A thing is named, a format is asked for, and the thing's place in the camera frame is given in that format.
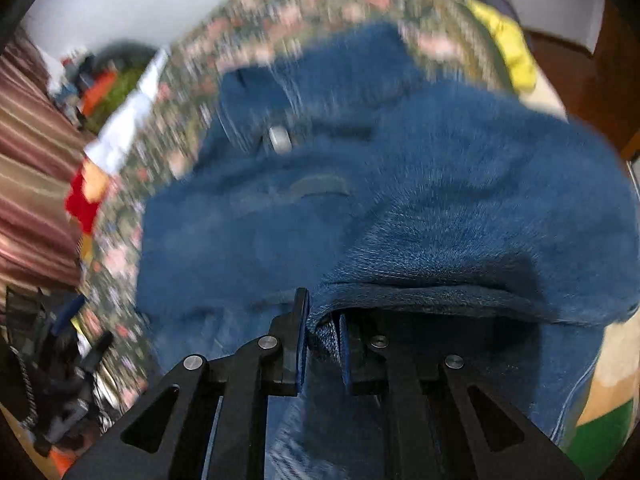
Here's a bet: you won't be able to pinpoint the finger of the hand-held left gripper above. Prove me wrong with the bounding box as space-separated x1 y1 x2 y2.
50 294 86 336
75 330 115 376

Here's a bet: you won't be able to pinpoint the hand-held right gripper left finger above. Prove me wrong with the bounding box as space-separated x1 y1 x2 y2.
62 287 313 480

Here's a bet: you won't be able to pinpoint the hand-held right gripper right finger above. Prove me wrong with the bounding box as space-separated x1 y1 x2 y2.
337 310 586 480

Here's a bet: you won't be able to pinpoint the blue denim jeans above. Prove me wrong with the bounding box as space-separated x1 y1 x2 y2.
135 20 640 480

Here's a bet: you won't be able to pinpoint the red plush toy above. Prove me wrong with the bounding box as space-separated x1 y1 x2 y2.
65 157 113 236

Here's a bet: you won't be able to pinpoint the striped pink curtain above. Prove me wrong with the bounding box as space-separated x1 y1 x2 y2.
0 25 96 291

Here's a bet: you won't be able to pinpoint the white cloth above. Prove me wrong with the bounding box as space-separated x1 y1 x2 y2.
82 47 171 176

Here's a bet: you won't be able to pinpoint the orange bag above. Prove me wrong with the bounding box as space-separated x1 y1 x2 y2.
82 72 118 113

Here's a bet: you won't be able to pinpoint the green bag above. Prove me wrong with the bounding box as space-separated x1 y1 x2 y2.
82 40 161 133

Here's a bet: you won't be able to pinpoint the green and beige blanket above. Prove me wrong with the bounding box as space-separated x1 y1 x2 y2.
550 305 640 480

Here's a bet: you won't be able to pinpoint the floral blanket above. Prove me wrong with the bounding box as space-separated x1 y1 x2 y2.
77 0 511 411

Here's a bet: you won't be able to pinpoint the yellow cloth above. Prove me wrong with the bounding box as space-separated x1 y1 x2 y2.
467 0 538 93

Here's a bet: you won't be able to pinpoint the brown wooden furniture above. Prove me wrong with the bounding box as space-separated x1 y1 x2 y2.
520 0 640 161

